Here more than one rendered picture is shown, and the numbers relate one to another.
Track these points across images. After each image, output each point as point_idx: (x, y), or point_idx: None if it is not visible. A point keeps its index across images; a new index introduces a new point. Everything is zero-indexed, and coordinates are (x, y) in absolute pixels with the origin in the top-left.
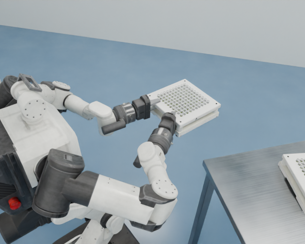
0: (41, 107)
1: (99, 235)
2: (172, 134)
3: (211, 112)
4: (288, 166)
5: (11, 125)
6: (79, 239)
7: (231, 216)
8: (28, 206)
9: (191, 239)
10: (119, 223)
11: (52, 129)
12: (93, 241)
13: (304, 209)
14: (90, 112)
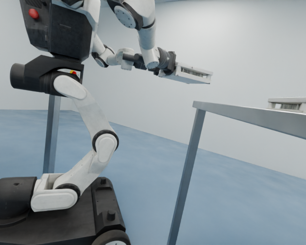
0: None
1: (87, 160)
2: (171, 69)
3: (204, 72)
4: (274, 99)
5: None
6: (69, 170)
7: (211, 103)
8: (42, 41)
9: (172, 223)
10: (107, 148)
11: None
12: (79, 167)
13: (299, 112)
14: (119, 50)
